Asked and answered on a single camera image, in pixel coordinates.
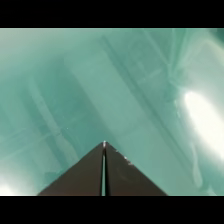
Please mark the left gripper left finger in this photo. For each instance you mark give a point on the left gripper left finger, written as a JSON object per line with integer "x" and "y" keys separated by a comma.
{"x": 83, "y": 176}

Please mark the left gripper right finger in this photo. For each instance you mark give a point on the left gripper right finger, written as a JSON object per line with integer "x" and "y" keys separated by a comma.
{"x": 128, "y": 178}

